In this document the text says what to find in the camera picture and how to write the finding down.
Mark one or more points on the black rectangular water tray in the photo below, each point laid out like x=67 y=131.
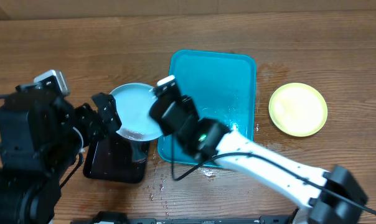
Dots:
x=111 y=159

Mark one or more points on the yellow plate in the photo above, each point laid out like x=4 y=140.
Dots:
x=298 y=109

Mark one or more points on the light blue plate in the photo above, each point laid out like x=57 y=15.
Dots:
x=133 y=102

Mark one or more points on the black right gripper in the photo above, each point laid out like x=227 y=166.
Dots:
x=190 y=101

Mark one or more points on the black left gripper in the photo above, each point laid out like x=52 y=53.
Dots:
x=84 y=116

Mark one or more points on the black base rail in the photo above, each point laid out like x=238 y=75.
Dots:
x=121 y=218

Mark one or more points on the teal plastic tray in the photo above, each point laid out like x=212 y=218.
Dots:
x=222 y=86

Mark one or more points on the dark hourglass sponge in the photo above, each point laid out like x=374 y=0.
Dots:
x=139 y=151

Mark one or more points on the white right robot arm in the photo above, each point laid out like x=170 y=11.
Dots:
x=321 y=196

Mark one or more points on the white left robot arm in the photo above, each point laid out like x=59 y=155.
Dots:
x=41 y=137

